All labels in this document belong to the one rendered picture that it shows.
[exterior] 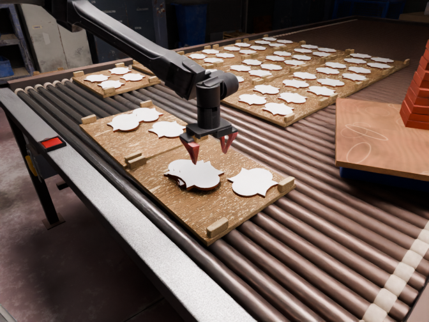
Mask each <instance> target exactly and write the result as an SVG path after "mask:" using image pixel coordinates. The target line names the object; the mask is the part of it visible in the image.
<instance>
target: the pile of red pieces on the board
mask: <svg viewBox="0 0 429 322"><path fill-rule="evenodd" d="M426 48H427V49H426V50H425V53H424V55H423V56H421V59H420V62H419V64H420V65H419V66H418V69H417V71H416V72H415V73H414V76H413V79H412V81H411V84H410V86H409V88H408V90H407V94H406V96H405V99H404V100H403V102H402V105H401V106H402V107H401V109H400V115H401V118H402V120H403V123H404V125H405V127H409V128H418V129H423V130H429V40H428V41H427V44H426Z"/></svg>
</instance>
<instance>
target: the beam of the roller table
mask: <svg viewBox="0 0 429 322"><path fill-rule="evenodd" d="M0 107H1V108H2V109H3V111H4V112H5V113H7V115H8V116H9V117H10V118H11V120H12V121H13V122H14V123H15V124H16V125H17V126H18V128H19V129H20V130H21V131H22V132H23V134H24V135H25V136H26V137H27V138H28V139H29V140H30V141H31V143H32V144H33V145H34V146H35V148H36V149H37V150H38V151H39V152H40V153H41V154H42V156H43V157H44V158H45V159H46V161H47V162H48V163H49V164H50V165H51V166H52V167H53V168H54V170H55V171H56V172H57V173H58V175H60V177H62V179H63V180H64V181H65V182H66V184H67V185H68V186H69V187H70V188H71V189H72V190H73V192H74V193H75V194H76V195H77V196H78V198H79V199H80V200H81V201H82V202H83V203H84V204H85V206H86V207H87V208H88V209H89V211H90V212H91V213H92V214H93V215H94V216H95V217H96V218H97V220H98V221H99V222H100V223H101V225H102V226H103V227H104V228H105V229H106V230H107V231H108V232H109V234H110V235H111V236H112V237H113V239H115V241H117V243H118V244H119V245H120V246H121V248H122V249H123V250H124V251H125V252H126V253H127V254H128V256H129V257H130V258H131V259H132V261H133V262H134V263H135V264H136V265H137V266H138V267H139V268H140V270H141V271H142V272H143V273H144V275H145V276H146V277H147V278H148V279H149V280H150V281H151V282H152V284H153V285H154V286H155V287H156V289H157V290H158V291H159V292H160V293H161V294H162V295H163V296H164V298H165V299H166V300H167V301H168V302H169V303H170V304H171V306H172V307H173V308H174V309H175V310H176V312H177V313H178V314H179V315H180V316H181V317H182V318H183V320H184V321H185V322H257V321H256V320H255V319H254V318H253V317H252V316H251V315H250V314H249V313H248V312H246V311H245V310H244V309H243V308H242V306H240V304H238V303H237V302H236V301H235V300H234V299H233V298H232V297H231V296H230V295H229V294H228V293H226V292H225V291H224V290H223V289H222V288H221V287H220V286H219V285H218V284H217V283H216V282H215V281H214V280H213V279H212V278H211V277H210V276H209V275H208V274H206V273H205V272H204V271H203V270H202V269H201V268H200V267H199V266H198V265H197V264H196V263H194V262H193V261H192V260H191V259H190V258H189V257H188V256H187V255H186V254H185V253H184V252H183V251H182V250H181V249H180V248H179V247H178V246H177V245H176V244H175V243H173V242H172V241H171V240H170V239H169V238H168V237H167V236H166V235H165V234H163V233H162V232H161V231H160V230H159V229H158V228H157V227H156V226H155V225H154V224H153V223H152V222H151V221H150V220H149V219H148V218H147V217H146V216H145V215H144V214H142V213H141V212H140V211H139V210H138V209H137V208H136V207H135V206H134V205H133V204H132V203H131V202H129V200H127V198H125V196H124V195H123V194H121V193H120V192H119V191H118V190H117V189H116V188H115V187H114V186H113V185H111V184H110V183H109V182H108V181H107V180H106V179H105V178H104V177H103V176H102V175H101V174H100V173H99V172H98V171H97V170H96V169H95V168H94V167H93V166H92V165H90V164H89V163H88V162H87V161H86V160H85V159H84V158H83V157H82V156H81V155H79V154H78V153H77V152H76V151H75V150H74V149H73V148H72V147H71V146H70V145H69V144H68V143H67V142H66V145H67V146H65V147H63V148H59V149H56V150H54V151H50V152H47V153H46V152H44V151H43V150H42V148H41V147H40V146H39V144H38V141H42V140H44V139H45V138H51V137H55V136H60V135H58V134H57V133H56V132H55V131H54V130H53V129H52V128H51V127H50V126H49V125H48V124H46V122H44V120H42V119H41V117H39V115H37V114H36V113H35V112H34V111H33V110H32V109H31V108H30V107H29V106H28V105H26V104H25V103H24V102H23V101H22V100H21V99H20V98H19V97H18V96H17V95H16V94H15V93H14V92H13V91H12V90H11V89H10V88H3V89H0ZM60 137H61V136H60ZM61 138H62V137H61ZM62 139H63V138H62Z"/></svg>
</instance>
